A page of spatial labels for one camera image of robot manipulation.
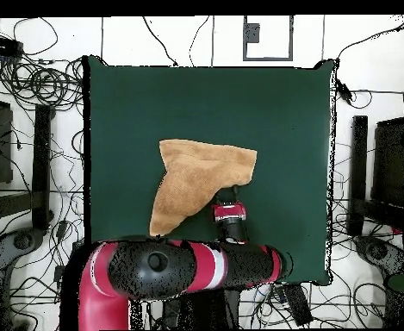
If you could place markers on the orange terry towel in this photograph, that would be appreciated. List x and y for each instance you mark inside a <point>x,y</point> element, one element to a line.
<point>191,179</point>

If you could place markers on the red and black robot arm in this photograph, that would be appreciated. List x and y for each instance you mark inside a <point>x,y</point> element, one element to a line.
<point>98,303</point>

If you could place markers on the black power brick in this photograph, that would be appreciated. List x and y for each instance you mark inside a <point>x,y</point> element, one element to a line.
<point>298,303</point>

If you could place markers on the dark green table cloth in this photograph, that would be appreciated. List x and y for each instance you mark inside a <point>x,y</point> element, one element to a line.
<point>146,103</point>

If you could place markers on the black floor beam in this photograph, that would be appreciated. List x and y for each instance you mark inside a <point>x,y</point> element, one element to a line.
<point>358,172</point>
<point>41,165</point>

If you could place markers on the black power adapter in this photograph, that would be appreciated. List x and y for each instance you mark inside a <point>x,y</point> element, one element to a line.
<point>344,91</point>

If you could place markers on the black stand foot with caster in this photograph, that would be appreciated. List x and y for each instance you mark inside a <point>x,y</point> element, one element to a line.
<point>19,241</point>
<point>380,251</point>

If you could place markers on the small grey floor box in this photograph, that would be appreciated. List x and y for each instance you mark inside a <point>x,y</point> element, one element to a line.
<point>252,32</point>

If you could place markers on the black power strip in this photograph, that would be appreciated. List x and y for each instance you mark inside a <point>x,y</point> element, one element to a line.
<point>1,46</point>

